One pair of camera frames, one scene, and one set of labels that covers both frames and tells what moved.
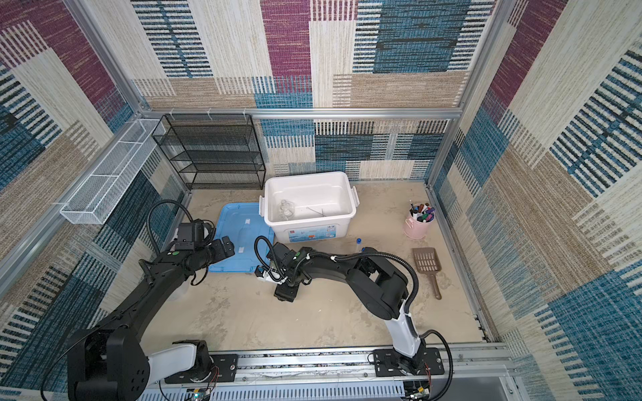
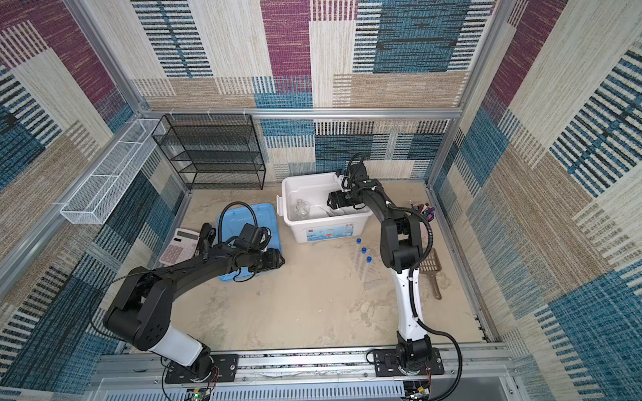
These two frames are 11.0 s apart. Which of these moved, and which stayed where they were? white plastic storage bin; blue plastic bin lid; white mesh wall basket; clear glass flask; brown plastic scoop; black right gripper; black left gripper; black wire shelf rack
Moved: black left gripper; white plastic storage bin; clear glass flask; black right gripper; blue plastic bin lid
Stayed: black wire shelf rack; brown plastic scoop; white mesh wall basket
